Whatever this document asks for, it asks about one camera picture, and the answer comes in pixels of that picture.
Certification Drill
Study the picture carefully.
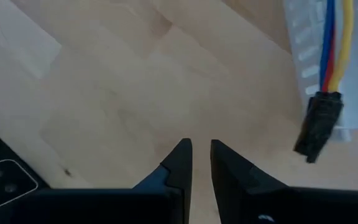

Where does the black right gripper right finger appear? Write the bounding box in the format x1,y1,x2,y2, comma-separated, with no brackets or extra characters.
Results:
210,139,358,224

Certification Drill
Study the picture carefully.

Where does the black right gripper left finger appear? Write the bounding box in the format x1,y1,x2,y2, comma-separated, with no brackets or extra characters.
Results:
17,139,193,224

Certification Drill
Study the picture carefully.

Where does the black cable connector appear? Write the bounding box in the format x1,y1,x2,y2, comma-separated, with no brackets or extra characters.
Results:
292,90,345,165

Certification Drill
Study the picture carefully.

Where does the yellow cable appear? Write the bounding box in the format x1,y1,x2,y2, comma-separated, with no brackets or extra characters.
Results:
326,0,355,94

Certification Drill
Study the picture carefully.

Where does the blue cable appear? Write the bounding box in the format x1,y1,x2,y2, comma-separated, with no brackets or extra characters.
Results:
318,0,337,91

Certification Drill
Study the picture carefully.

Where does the white duct cover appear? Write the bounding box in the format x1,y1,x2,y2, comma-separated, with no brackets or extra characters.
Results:
0,0,63,81

